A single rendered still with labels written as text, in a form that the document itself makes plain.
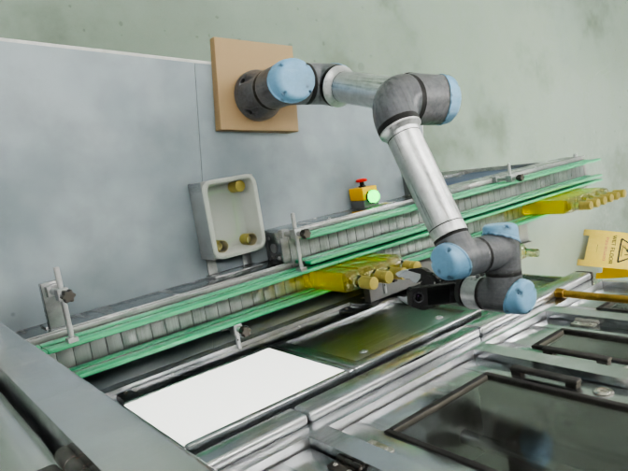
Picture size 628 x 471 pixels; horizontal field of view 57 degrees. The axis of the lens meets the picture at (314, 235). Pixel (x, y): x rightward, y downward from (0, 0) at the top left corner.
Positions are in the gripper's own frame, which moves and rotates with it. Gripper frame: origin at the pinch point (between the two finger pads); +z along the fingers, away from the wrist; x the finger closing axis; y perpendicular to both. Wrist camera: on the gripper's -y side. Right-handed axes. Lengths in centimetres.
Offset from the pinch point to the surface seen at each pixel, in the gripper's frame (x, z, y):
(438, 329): -11.7, -6.7, 6.0
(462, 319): -11.2, -6.7, 15.4
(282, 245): 11.0, 36.7, -9.3
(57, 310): 5, 39, -72
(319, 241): 10.1, 37.4, 4.9
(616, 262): -54, 100, 327
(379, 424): -19.0, -23.3, -31.9
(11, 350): 16, -44, -95
